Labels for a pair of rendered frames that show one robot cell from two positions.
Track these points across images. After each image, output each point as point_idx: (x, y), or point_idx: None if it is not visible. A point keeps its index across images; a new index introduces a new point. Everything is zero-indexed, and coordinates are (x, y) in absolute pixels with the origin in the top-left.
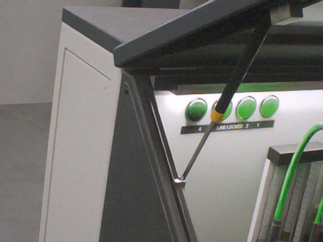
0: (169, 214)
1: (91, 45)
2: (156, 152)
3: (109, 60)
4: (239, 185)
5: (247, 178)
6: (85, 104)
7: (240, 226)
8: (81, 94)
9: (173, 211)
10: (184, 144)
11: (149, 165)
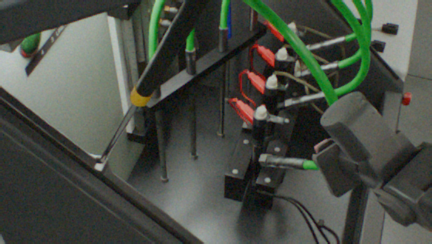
0: (117, 211)
1: None
2: (52, 154)
3: None
4: (96, 63)
5: (100, 49)
6: None
7: (112, 93)
8: None
9: (121, 205)
10: (36, 82)
11: (49, 170)
